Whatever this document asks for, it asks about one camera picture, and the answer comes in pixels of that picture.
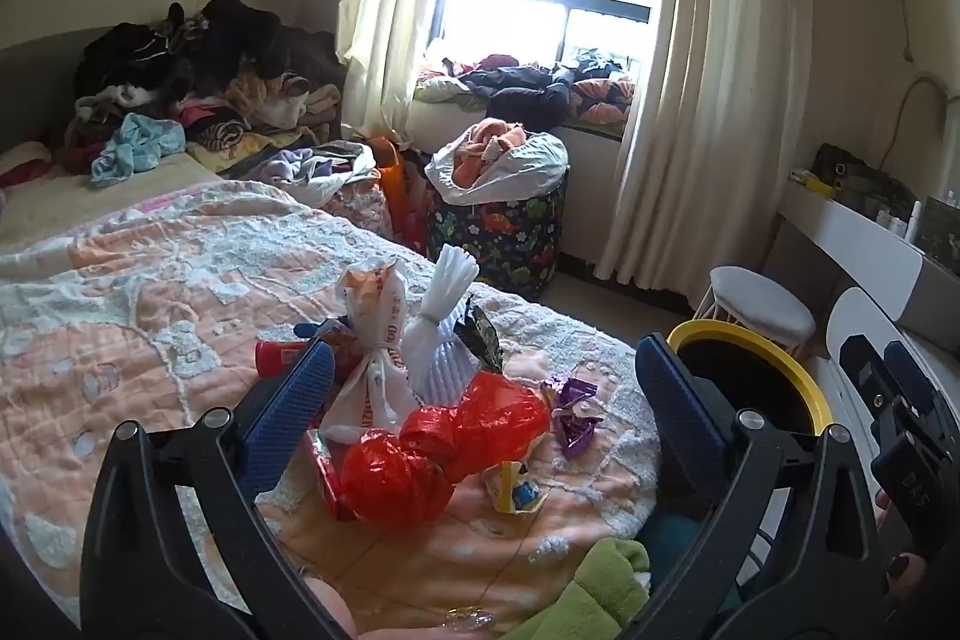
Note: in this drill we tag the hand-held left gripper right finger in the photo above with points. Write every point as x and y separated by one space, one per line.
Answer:
679 400

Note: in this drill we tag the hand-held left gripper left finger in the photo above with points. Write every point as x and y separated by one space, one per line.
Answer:
289 407

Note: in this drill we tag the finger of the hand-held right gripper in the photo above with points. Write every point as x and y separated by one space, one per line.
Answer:
859 377
907 374

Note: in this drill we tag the red cylindrical can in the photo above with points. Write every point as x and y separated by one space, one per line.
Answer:
277 359

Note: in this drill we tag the yellow rimmed black trash bin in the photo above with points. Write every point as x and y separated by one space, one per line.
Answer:
795 377

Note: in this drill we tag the red white snack wrapper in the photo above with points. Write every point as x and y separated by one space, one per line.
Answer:
330 482

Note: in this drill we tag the white orange plastic bag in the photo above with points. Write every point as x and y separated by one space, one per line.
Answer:
375 347

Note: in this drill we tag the purple snack wrapper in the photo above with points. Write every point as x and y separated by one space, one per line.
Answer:
574 415

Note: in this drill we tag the red plastic bag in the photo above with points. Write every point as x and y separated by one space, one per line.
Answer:
390 475

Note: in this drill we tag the white foam net sleeve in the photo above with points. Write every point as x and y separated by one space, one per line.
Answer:
442 355

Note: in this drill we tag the yellow blue snack wrapper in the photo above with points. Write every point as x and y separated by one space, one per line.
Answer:
517 494

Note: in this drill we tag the black green snack wrapper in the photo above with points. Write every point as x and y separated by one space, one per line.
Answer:
480 340

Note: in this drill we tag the person's right hand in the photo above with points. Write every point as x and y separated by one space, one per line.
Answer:
900 572

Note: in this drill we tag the person's left hand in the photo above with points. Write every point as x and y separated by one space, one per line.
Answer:
336 614

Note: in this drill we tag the white vanity desk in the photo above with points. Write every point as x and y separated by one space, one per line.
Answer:
847 242

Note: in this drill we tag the dark teal cloth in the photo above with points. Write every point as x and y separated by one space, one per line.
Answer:
671 542

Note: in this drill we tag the cosmetics organizer rack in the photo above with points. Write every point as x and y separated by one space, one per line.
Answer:
941 231

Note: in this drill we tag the white bottle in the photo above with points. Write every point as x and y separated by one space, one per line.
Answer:
913 224

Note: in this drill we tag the orange white fleece blanket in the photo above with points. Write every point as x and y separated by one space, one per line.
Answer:
150 310

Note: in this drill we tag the dark handbag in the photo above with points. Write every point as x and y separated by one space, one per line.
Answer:
862 183

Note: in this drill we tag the yellow box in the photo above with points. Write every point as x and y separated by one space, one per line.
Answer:
810 181

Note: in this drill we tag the green plush cloth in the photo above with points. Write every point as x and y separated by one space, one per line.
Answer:
592 587

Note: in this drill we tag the dinosaur print laundry basket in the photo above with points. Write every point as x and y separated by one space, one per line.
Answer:
495 242

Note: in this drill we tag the orange shopping bag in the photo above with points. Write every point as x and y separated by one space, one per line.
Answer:
390 175

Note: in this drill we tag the white bag of orange clothes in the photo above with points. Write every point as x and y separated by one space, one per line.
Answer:
517 168

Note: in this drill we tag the light blue garment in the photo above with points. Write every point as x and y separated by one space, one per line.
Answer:
139 149

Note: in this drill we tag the beige bed sheet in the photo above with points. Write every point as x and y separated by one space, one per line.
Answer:
67 197

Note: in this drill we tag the cream curtain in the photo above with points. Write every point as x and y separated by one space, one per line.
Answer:
397 10
712 85

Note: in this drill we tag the heap of clothes on windowsill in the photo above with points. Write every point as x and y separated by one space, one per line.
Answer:
525 93

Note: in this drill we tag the pile of clothes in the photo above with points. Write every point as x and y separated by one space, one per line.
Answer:
225 63

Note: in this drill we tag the grey headboard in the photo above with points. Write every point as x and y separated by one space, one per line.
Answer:
37 78

